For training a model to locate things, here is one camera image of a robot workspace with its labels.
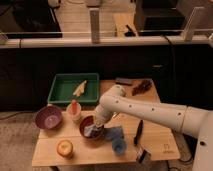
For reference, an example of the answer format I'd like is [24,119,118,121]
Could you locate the green plastic tray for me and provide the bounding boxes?
[47,73,100,106]

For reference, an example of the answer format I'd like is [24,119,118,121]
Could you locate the yellow apple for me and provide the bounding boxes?
[57,140,73,158]

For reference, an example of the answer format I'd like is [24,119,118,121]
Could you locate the blue cloth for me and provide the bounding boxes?
[105,126,124,141]

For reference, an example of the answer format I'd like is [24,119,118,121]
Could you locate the dark grey sponge block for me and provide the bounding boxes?
[115,78,133,86]

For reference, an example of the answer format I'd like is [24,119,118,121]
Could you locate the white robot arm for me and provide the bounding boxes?
[94,85,213,171]

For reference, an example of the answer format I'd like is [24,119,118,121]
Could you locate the purple bowl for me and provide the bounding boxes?
[35,106,62,130]

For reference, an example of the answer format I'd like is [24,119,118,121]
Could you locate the white angled bracket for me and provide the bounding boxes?
[182,7,205,41]

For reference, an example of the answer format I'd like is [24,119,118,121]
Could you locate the blue cup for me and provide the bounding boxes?
[112,138,127,155]

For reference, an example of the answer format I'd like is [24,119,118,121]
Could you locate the red bowl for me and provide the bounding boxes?
[79,116,104,140]

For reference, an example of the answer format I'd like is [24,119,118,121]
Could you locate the white cup with red item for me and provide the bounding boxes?
[66,100,81,122]

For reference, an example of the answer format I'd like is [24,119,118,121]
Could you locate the black object on shelf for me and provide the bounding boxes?
[124,25,136,37]

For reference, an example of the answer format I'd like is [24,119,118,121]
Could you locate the dark red grapes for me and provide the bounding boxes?
[132,80,152,96]

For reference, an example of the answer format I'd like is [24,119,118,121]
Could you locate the grey-blue towel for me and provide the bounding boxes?
[83,124,102,138]

